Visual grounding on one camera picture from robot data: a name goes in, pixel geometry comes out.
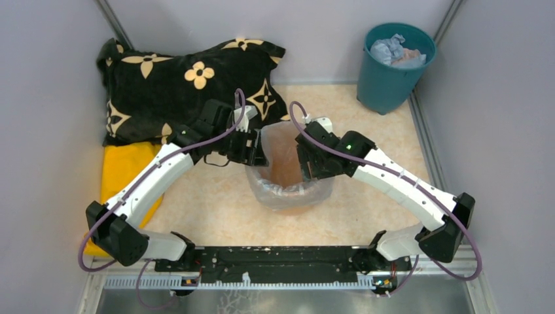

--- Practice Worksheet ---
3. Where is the light blue trash bag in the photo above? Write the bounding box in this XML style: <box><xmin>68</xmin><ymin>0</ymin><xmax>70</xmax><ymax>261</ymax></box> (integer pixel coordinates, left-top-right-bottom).
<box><xmin>244</xmin><ymin>122</ymin><xmax>336</xmax><ymax>212</ymax></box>

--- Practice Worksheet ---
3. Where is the black floral pillow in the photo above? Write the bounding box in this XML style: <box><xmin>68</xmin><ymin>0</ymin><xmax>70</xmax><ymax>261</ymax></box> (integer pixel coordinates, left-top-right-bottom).
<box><xmin>96</xmin><ymin>38</ymin><xmax>289</xmax><ymax>146</ymax></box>

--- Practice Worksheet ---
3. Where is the aluminium frame rail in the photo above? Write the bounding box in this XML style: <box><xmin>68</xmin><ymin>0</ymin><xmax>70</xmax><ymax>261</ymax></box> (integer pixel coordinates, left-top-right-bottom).
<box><xmin>408</xmin><ymin>1</ymin><xmax>482</xmax><ymax>281</ymax></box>

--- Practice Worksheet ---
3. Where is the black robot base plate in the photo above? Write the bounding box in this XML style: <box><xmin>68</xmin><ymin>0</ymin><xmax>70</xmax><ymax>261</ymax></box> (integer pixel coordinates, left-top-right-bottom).
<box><xmin>154</xmin><ymin>246</ymin><xmax>412</xmax><ymax>284</ymax></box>

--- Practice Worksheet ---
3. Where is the crumpled blue bag in bin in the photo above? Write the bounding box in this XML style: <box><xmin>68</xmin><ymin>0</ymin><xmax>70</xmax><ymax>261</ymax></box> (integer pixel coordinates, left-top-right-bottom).
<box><xmin>370</xmin><ymin>34</ymin><xmax>427</xmax><ymax>69</ymax></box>

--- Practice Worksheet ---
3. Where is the teal plastic bin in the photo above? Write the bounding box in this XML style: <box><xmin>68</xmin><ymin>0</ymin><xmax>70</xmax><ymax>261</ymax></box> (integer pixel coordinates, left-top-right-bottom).
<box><xmin>356</xmin><ymin>22</ymin><xmax>437</xmax><ymax>115</ymax></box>

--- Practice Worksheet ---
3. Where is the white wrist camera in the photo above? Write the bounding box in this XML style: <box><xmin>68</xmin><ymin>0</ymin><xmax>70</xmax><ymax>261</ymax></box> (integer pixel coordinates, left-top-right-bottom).
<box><xmin>302</xmin><ymin>114</ymin><xmax>333</xmax><ymax>132</ymax></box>
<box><xmin>233</xmin><ymin>105</ymin><xmax>258</xmax><ymax>133</ymax></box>

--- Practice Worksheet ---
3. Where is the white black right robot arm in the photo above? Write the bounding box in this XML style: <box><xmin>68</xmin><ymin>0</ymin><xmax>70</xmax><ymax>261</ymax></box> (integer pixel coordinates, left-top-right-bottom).
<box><xmin>295</xmin><ymin>118</ymin><xmax>475</xmax><ymax>270</ymax></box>

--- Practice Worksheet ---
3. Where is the yellow cloth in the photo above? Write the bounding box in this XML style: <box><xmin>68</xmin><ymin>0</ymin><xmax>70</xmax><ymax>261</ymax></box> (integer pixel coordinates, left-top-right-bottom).
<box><xmin>82</xmin><ymin>141</ymin><xmax>166</xmax><ymax>257</ymax></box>

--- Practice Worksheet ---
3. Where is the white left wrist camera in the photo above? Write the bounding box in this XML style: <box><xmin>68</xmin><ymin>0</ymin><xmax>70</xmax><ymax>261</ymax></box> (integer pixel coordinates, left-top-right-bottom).
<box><xmin>233</xmin><ymin>105</ymin><xmax>258</xmax><ymax>133</ymax></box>

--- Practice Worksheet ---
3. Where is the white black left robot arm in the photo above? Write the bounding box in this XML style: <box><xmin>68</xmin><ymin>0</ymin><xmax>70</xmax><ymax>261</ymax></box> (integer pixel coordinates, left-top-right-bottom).
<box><xmin>86</xmin><ymin>100</ymin><xmax>268</xmax><ymax>271</ymax></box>

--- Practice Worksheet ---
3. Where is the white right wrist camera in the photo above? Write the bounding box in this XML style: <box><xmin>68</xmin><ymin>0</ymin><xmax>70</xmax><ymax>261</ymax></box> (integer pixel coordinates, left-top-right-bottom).
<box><xmin>302</xmin><ymin>114</ymin><xmax>333</xmax><ymax>132</ymax></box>

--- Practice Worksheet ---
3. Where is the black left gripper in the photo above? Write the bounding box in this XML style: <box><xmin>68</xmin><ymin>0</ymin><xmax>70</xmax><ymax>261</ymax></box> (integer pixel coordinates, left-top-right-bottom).
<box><xmin>213</xmin><ymin>125</ymin><xmax>270</xmax><ymax>166</ymax></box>

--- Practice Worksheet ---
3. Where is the orange plastic bin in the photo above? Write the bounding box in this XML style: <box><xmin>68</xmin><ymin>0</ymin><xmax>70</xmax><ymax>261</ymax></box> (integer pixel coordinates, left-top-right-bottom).
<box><xmin>260</xmin><ymin>123</ymin><xmax>331</xmax><ymax>217</ymax></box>

